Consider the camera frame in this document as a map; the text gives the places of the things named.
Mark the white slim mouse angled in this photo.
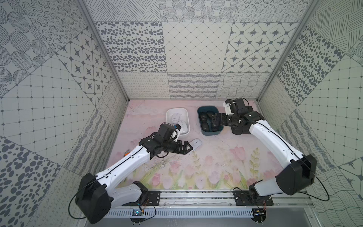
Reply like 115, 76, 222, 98
190, 139, 202, 151

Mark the white oval mouse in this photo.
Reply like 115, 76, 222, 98
171, 113, 181, 124

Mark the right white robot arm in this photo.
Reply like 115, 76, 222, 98
211, 98, 317, 200

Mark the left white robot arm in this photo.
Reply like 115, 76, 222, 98
72, 123, 193, 224

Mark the teal storage box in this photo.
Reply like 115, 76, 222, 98
197, 106, 224, 136

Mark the white storage box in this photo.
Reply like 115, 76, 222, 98
166, 108, 190, 136

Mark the black plastic tool case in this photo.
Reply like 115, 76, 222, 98
244, 106, 254, 114

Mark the green circuit board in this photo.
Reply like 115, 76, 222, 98
132, 209, 144, 217

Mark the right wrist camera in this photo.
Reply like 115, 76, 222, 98
223, 99, 233, 115

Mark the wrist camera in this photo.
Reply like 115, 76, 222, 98
171, 124, 182, 141
223, 99, 233, 115

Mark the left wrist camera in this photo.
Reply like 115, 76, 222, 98
171, 124, 182, 141

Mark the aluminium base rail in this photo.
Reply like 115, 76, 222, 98
157, 189, 313, 208

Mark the white slotted cable duct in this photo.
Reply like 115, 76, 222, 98
105, 208, 253, 218

